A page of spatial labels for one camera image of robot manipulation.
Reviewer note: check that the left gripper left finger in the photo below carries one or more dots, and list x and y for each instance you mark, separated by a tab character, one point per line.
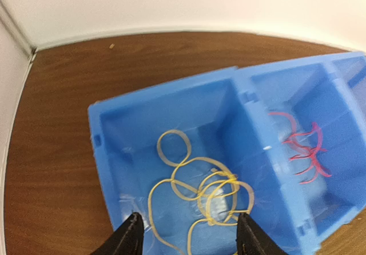
127	239

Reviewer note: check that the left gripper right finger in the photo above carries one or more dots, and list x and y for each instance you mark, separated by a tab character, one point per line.
252	240

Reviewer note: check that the blue three-compartment bin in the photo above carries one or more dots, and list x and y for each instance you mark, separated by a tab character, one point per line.
293	130

